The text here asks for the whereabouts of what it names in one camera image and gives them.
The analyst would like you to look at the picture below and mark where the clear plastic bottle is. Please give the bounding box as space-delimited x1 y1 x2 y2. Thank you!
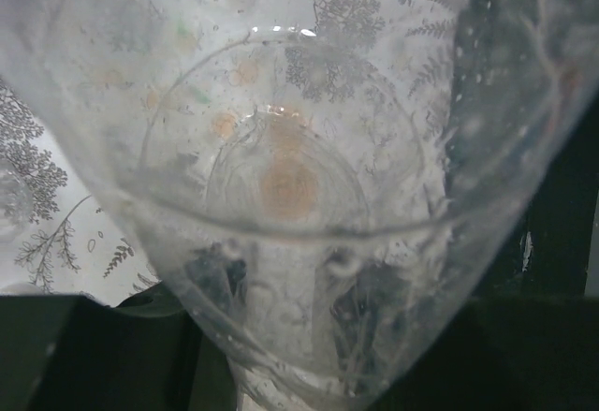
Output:
1 0 598 410

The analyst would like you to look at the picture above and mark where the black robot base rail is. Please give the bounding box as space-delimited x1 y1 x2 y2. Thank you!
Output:
442 0 598 295

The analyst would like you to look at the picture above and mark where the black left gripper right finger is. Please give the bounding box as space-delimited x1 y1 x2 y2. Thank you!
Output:
373 296 598 410

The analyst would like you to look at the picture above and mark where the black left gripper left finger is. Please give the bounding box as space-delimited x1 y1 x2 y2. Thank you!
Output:
0 284 202 411

